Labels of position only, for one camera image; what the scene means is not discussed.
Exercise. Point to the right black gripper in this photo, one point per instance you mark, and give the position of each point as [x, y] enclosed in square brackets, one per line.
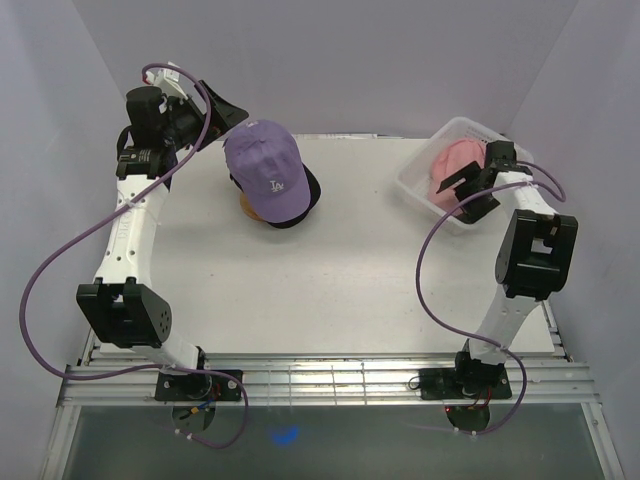
[474, 211]

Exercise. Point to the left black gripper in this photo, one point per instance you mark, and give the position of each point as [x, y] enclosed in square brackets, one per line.
[224, 116]

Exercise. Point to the pink cap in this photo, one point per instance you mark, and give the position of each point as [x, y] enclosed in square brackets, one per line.
[449, 161]

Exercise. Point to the purple cap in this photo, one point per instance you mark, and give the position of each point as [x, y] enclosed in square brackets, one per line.
[265, 160]

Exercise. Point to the black cap gold logo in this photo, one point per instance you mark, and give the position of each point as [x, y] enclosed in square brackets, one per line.
[315, 194]

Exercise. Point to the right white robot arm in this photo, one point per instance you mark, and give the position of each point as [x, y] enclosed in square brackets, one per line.
[532, 263]

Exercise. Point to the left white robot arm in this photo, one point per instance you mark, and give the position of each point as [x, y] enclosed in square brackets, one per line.
[120, 304]

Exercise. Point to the white plastic basket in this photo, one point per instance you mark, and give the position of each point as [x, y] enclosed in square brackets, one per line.
[413, 178]

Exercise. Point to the wooden hat stand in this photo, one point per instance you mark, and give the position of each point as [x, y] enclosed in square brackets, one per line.
[248, 210]

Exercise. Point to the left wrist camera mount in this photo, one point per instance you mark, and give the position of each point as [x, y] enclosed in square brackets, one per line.
[167, 79]

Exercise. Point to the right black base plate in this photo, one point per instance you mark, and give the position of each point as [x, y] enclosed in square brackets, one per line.
[447, 384]

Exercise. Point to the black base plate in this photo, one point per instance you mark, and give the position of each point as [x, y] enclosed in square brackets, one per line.
[196, 387]
[447, 384]

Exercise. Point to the aluminium rail frame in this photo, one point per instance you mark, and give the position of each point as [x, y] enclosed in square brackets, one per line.
[287, 382]

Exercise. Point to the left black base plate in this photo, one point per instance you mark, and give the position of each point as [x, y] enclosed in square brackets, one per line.
[196, 387]

